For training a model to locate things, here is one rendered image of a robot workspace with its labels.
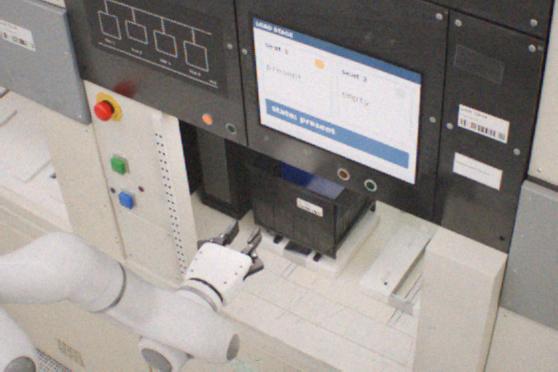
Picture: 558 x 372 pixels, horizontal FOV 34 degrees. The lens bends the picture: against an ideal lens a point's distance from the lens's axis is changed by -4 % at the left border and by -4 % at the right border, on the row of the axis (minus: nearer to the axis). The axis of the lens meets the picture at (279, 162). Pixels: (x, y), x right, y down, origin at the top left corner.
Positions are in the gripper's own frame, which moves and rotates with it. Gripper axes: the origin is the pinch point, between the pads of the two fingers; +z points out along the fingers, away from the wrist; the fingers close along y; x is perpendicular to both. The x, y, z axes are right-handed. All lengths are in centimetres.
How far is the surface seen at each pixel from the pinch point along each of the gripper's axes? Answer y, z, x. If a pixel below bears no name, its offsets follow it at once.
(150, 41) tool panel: -16.8, 3.8, 37.3
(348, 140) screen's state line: 21.4, -0.9, 32.0
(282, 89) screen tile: 9.7, 0.5, 37.3
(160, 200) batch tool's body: -22.1, 5.2, -4.7
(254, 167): -10.5, 23.7, -7.0
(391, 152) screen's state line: 28.8, -1.8, 33.0
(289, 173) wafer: -7.2, 32.9, -15.6
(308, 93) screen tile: 14.4, -0.1, 38.5
